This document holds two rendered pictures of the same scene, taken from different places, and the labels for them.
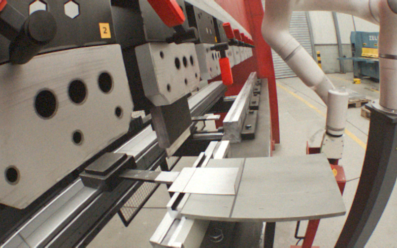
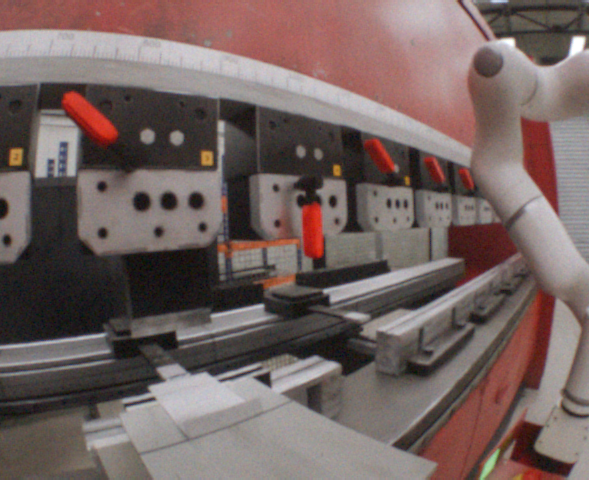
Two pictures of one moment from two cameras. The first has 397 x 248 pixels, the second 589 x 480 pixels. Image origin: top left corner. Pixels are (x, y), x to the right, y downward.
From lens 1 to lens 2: 0.26 m
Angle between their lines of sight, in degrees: 31
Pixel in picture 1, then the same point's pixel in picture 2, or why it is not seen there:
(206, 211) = (136, 430)
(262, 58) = not seen: hidden behind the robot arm
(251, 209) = (168, 467)
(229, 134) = (382, 354)
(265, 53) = not seen: hidden behind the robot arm
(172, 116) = (151, 281)
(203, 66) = (257, 215)
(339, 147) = (576, 439)
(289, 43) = (514, 189)
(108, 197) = (124, 368)
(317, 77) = (562, 273)
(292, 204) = not seen: outside the picture
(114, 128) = not seen: outside the picture
